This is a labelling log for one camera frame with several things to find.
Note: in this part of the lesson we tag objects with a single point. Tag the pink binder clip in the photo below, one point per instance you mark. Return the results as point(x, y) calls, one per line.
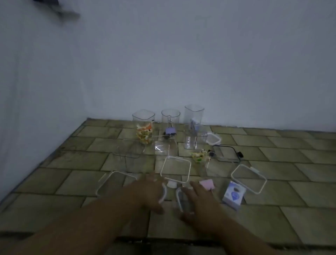
point(207, 184)

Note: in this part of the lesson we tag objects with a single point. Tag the person's right forearm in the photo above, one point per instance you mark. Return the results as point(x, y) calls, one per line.
point(241, 241)

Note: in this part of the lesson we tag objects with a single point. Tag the person's left hand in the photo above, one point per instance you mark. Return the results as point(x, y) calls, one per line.
point(147, 191)

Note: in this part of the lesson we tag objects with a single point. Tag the wide square clear container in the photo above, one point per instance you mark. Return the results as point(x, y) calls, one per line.
point(162, 148)
point(130, 155)

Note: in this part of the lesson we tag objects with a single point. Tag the person's right hand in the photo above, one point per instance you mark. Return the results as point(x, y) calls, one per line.
point(204, 210)

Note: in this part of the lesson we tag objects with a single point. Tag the yellow snack packet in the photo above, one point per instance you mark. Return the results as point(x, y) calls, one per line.
point(198, 156)

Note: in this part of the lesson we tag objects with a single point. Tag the person's left forearm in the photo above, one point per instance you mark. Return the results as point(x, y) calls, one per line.
point(78, 228)

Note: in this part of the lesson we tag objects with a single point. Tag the round clear jar with clips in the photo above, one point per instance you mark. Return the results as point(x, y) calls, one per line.
point(170, 120)

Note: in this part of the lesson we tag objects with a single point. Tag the large rectangular clear container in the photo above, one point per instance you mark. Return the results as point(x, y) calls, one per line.
point(220, 170)

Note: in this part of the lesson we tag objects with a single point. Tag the large clear container two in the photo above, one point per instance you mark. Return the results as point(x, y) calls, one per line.
point(175, 169)

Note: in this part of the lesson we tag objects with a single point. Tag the white box with blue print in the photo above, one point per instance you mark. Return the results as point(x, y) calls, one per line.
point(234, 195)

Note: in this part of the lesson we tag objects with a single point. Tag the purple binder clip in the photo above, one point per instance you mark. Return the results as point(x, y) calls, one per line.
point(170, 131)

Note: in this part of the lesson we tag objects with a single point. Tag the pile of black binder clips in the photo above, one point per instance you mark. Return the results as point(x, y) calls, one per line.
point(168, 135)

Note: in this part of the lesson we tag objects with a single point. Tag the black-rimmed clear lid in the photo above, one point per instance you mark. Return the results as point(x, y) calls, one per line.
point(225, 153)

